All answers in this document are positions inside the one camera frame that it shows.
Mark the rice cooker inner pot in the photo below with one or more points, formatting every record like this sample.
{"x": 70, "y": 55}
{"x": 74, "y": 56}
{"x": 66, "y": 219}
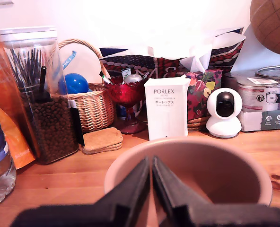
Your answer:
{"x": 215, "y": 170}

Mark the woven flat tray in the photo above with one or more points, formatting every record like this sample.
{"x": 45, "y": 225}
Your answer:
{"x": 198, "y": 124}

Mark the white Porlex box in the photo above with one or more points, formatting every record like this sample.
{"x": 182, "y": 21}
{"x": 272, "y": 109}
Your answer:
{"x": 166, "y": 111}

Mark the black flat strip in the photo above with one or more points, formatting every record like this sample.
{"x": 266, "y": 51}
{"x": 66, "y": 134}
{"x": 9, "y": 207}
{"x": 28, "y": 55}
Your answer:
{"x": 77, "y": 123}

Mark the red glass goblet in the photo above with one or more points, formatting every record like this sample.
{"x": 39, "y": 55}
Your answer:
{"x": 125, "y": 94}

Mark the floral tissue box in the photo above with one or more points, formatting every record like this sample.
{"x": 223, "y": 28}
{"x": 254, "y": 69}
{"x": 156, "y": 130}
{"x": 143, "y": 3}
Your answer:
{"x": 201, "y": 94}

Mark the clear jar of coffee beans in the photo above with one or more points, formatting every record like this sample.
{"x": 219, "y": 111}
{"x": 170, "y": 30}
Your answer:
{"x": 52, "y": 123}

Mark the silver capsule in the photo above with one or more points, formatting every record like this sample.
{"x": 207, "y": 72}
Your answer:
{"x": 133, "y": 79}

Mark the green and white sachet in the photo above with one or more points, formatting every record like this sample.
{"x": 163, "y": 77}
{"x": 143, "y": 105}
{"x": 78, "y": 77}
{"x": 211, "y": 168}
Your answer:
{"x": 125, "y": 73}

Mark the blue ball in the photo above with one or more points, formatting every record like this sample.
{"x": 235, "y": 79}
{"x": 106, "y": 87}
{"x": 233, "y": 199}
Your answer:
{"x": 76, "y": 84}

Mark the cardboard can tray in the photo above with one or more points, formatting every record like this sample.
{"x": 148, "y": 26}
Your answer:
{"x": 267, "y": 119}

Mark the grey tin can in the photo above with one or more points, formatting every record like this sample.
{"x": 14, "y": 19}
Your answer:
{"x": 230, "y": 81}

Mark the white labelled tin can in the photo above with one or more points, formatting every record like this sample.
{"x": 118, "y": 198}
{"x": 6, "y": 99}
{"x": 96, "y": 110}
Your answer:
{"x": 253, "y": 97}

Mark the patterned red and navy bag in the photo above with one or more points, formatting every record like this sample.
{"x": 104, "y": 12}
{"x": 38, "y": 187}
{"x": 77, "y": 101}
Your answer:
{"x": 140, "y": 65}

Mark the white tissue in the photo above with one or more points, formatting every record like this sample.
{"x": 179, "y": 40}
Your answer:
{"x": 196, "y": 59}

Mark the white round pouch, blue ribbon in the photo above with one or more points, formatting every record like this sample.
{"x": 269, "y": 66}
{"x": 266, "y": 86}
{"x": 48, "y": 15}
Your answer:
{"x": 85, "y": 63}

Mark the orange bag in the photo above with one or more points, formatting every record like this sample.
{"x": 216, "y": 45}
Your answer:
{"x": 14, "y": 123}

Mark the black scoop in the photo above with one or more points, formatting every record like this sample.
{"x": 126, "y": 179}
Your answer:
{"x": 43, "y": 80}

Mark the white paper sheet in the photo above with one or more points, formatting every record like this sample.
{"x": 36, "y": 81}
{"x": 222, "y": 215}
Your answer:
{"x": 251, "y": 54}

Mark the cork globe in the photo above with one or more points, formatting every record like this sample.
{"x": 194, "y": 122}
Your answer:
{"x": 272, "y": 23}

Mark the white security camera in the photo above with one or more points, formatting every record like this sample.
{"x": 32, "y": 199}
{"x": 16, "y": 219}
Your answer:
{"x": 224, "y": 106}

